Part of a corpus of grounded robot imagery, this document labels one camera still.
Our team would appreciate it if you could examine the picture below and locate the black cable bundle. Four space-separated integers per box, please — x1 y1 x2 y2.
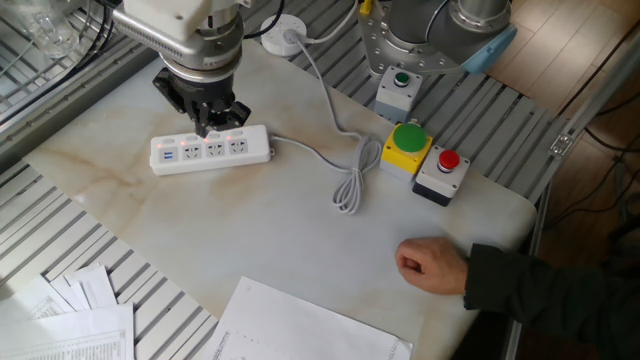
0 0 121 126

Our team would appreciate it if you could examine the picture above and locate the white paper sheet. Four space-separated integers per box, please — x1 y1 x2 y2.
63 263 119 310
0 273 76 321

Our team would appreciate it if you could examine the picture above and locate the grey box small green button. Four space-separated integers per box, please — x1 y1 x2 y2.
373 65 424 125

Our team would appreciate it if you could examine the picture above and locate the white marble slab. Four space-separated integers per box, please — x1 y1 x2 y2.
22 39 539 360

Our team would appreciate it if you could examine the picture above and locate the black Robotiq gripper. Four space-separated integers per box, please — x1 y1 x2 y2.
152 67 251 139

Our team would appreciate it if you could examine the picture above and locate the yellow box green mushroom button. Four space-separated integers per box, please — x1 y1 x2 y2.
379 121 434 182

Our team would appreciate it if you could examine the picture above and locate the black floor cable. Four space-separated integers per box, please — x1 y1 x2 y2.
544 89 640 231

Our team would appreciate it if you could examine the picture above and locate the grey power strip cable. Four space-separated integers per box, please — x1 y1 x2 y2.
269 28 384 216

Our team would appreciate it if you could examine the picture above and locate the white four-switch power strip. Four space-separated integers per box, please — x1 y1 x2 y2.
149 124 274 177

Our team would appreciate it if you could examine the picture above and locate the grey aluminium rail beam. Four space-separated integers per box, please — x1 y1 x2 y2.
0 0 196 171

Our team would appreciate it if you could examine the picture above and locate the person's right hand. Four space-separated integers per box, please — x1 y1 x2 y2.
394 236 470 296

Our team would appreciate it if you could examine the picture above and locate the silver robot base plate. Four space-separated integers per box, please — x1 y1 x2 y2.
357 0 469 79

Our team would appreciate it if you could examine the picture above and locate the right forearm dark sleeve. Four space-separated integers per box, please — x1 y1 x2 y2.
463 243 640 360

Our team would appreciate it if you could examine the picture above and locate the white socket hub cable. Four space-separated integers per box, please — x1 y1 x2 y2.
304 0 360 45

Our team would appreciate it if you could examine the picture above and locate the aluminium frame strut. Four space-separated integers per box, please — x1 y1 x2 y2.
547 37 640 159

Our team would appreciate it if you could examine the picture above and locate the clear glass vessel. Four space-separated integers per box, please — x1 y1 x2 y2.
0 0 81 59

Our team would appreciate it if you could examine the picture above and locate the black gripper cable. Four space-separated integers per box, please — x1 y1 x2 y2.
243 0 286 40

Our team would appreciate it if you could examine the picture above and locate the round white socket hub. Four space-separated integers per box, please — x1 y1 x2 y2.
259 13 309 58

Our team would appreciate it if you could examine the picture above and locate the grey box red button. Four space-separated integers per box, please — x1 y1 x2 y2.
411 144 472 208

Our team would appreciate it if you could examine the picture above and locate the printed table paper sheet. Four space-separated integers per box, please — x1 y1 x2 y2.
0 302 135 360

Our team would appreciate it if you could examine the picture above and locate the large handwritten paper sheet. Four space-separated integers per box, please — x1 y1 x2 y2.
202 275 415 360

